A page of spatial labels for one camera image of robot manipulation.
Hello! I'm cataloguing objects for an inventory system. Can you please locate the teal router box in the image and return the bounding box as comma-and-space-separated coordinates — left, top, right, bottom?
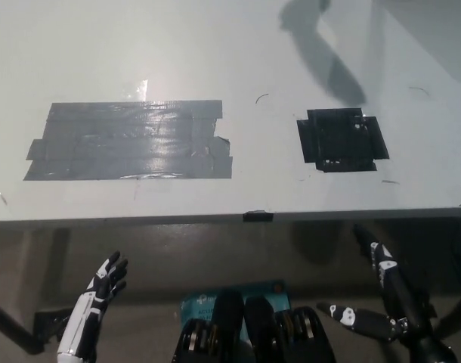
178, 279, 292, 343

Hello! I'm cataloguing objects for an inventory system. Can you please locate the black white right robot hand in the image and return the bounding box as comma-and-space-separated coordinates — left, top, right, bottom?
316, 223, 432, 343

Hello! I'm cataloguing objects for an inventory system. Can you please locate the black table leg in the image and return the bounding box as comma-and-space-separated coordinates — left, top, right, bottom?
431, 287, 461, 341
0, 296, 46, 355

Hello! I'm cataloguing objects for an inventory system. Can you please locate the black tape square patch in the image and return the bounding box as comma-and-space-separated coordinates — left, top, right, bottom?
296, 107, 390, 174

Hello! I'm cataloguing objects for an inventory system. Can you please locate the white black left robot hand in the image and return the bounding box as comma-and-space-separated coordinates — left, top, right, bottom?
56, 250, 129, 358

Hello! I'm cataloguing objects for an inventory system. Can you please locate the grey duct tape patch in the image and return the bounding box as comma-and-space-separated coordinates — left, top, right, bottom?
22, 99, 234, 182

